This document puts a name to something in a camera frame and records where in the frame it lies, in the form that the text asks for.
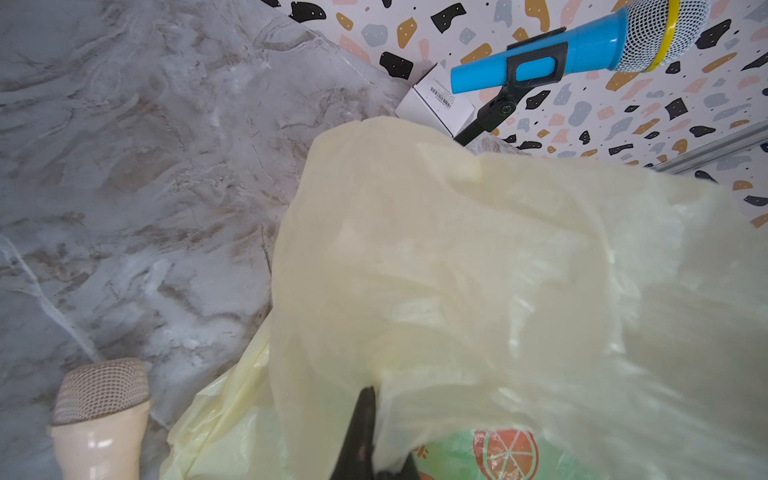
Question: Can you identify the beige toy microphone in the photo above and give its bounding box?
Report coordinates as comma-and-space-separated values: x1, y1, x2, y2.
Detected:
49, 358, 151, 480

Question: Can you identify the yellow plastic bag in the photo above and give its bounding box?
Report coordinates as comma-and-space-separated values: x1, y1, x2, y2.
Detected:
161, 117, 767, 479

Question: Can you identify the black microphone stand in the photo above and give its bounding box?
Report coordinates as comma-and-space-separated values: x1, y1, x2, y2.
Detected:
453, 27, 568, 146

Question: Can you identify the white cardboard box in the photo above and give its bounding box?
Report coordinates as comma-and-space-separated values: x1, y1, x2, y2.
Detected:
395, 64, 475, 138

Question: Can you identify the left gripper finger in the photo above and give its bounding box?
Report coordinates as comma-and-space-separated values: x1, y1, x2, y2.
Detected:
330, 386, 420, 480

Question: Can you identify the blue toy microphone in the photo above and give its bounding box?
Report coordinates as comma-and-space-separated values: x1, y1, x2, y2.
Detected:
450, 0, 711, 94

